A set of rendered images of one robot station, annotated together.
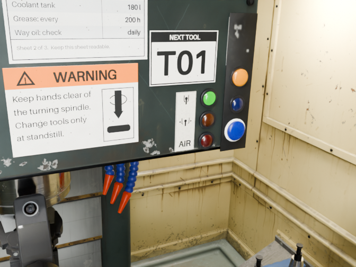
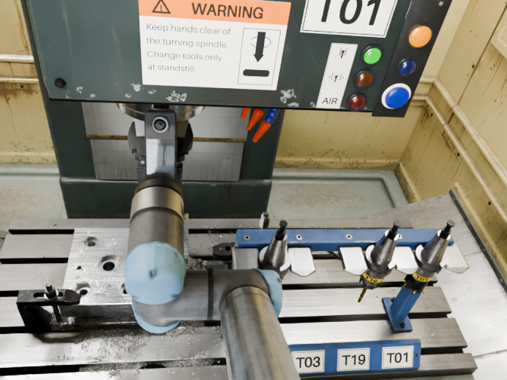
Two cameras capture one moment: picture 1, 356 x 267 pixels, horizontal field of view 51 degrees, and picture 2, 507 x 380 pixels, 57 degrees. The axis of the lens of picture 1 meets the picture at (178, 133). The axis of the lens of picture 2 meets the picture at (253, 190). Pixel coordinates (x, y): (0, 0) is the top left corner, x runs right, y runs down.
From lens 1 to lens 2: 0.13 m
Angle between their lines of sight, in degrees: 27
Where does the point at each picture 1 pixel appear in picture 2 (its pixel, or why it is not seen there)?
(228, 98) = (397, 59)
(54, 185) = not seen: hidden behind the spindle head
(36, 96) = (171, 26)
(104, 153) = (235, 96)
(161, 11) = not seen: outside the picture
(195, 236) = (357, 159)
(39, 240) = (165, 157)
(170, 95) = (324, 44)
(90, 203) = not seen: hidden behind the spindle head
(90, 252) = (230, 153)
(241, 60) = (428, 14)
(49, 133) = (180, 65)
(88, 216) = (235, 115)
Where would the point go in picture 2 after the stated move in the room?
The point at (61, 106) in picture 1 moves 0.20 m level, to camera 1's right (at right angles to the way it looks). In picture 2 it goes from (196, 41) to (378, 91)
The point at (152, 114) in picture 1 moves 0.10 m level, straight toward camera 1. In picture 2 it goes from (297, 62) to (278, 108)
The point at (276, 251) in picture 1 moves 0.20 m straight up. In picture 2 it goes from (444, 205) to (468, 163)
